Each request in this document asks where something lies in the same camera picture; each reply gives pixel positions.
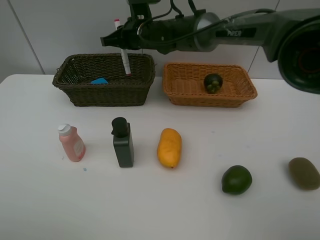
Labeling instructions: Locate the blue object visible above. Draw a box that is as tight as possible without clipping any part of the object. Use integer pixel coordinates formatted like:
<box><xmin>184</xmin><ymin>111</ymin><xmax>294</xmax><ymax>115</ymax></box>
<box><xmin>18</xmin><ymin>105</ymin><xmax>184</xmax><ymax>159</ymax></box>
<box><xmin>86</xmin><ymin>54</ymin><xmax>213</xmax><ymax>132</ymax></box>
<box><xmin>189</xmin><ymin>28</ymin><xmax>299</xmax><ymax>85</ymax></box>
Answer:
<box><xmin>90</xmin><ymin>77</ymin><xmax>109</xmax><ymax>85</ymax></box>

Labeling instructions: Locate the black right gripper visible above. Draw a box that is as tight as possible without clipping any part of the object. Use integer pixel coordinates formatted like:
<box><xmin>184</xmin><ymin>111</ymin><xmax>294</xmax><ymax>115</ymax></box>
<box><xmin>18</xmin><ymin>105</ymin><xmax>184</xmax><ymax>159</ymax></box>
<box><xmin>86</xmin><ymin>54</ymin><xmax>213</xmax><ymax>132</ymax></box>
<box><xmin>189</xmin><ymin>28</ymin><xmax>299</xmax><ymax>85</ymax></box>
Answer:
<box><xmin>100</xmin><ymin>12</ymin><xmax>223</xmax><ymax>55</ymax></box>

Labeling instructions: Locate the white pink marker pen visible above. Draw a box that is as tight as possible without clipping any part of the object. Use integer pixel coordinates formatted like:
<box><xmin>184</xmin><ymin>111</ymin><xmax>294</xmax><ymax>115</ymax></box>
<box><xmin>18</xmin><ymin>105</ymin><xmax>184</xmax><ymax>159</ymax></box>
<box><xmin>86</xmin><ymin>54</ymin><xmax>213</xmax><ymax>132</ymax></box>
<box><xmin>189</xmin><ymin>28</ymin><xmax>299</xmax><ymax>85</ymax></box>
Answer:
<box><xmin>114</xmin><ymin>19</ymin><xmax>132</xmax><ymax>76</ymax></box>

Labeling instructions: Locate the dark brown wicker basket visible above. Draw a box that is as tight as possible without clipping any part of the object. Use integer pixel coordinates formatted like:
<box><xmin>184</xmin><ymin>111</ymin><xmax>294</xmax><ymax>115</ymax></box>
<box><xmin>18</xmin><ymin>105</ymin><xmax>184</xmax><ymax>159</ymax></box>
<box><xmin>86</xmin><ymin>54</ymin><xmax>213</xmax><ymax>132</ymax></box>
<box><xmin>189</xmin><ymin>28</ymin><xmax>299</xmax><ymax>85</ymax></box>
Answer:
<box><xmin>52</xmin><ymin>53</ymin><xmax>156</xmax><ymax>107</ymax></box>

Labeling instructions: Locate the dark mangosteen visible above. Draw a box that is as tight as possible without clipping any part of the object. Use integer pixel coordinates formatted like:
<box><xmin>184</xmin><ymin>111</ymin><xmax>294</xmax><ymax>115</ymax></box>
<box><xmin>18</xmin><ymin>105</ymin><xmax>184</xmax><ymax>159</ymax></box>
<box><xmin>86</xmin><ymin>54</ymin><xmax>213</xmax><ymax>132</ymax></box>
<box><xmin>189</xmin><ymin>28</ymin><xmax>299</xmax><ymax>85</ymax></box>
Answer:
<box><xmin>203</xmin><ymin>73</ymin><xmax>223</xmax><ymax>94</ymax></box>

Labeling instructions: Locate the black pump bottle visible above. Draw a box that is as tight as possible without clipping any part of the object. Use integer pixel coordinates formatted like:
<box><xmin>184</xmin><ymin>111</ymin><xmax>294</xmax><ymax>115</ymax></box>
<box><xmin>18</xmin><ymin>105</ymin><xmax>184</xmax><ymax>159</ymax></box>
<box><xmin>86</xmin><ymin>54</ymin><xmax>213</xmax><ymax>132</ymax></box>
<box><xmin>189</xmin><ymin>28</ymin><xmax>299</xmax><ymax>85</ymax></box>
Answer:
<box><xmin>111</xmin><ymin>117</ymin><xmax>134</xmax><ymax>168</ymax></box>

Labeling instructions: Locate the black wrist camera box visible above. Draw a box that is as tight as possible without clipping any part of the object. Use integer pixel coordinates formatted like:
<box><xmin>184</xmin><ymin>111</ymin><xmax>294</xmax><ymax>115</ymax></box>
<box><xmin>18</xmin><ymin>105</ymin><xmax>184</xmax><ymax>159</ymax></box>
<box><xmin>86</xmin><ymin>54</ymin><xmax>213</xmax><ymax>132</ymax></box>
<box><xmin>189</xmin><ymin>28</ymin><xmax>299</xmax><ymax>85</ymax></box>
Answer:
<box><xmin>126</xmin><ymin>0</ymin><xmax>161</xmax><ymax>21</ymax></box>

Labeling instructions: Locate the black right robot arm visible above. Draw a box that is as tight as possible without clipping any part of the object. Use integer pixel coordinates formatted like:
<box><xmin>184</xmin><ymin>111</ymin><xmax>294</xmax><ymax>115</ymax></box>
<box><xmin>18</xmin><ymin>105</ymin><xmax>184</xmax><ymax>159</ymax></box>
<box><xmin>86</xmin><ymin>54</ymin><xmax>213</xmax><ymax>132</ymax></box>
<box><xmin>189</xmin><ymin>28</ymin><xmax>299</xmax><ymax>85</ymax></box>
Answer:
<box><xmin>100</xmin><ymin>8</ymin><xmax>320</xmax><ymax>94</ymax></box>

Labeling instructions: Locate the green avocado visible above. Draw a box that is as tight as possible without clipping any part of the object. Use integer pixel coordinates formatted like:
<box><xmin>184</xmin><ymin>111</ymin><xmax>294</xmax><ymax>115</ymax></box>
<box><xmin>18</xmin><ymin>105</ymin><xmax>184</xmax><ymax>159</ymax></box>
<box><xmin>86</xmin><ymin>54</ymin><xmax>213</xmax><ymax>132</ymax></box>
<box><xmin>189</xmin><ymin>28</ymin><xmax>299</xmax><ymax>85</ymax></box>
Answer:
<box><xmin>221</xmin><ymin>165</ymin><xmax>253</xmax><ymax>195</ymax></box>

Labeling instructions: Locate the orange wicker basket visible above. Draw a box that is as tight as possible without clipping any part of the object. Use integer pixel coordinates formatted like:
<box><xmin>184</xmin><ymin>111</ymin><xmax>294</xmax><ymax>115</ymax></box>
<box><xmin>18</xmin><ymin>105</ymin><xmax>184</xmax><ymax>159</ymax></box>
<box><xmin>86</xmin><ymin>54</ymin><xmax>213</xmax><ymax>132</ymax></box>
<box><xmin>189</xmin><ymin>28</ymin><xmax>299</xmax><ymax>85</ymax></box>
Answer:
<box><xmin>162</xmin><ymin>62</ymin><xmax>258</xmax><ymax>108</ymax></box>

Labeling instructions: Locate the pink bottle white cap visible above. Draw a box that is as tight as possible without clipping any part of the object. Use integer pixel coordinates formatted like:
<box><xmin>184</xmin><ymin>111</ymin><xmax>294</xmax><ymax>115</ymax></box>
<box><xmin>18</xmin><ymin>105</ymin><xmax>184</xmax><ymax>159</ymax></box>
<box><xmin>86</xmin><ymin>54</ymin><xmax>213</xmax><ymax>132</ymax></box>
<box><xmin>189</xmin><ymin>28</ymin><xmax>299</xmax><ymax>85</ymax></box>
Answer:
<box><xmin>57</xmin><ymin>124</ymin><xmax>86</xmax><ymax>162</ymax></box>

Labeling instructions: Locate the yellow mango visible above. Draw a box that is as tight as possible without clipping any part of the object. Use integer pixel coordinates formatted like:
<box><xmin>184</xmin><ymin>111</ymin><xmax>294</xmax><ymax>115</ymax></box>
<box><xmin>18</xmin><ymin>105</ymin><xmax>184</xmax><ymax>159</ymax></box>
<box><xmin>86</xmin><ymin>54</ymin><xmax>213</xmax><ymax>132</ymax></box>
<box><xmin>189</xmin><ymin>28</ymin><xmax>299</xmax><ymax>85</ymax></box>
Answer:
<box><xmin>157</xmin><ymin>128</ymin><xmax>182</xmax><ymax>169</ymax></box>

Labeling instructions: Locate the brown kiwi fruit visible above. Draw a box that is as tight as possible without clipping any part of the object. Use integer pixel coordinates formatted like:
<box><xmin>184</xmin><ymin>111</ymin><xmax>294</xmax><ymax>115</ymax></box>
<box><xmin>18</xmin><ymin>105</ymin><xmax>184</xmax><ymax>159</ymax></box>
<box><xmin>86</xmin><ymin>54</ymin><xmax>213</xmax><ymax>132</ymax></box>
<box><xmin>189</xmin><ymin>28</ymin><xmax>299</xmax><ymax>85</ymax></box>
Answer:
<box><xmin>288</xmin><ymin>157</ymin><xmax>320</xmax><ymax>191</ymax></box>

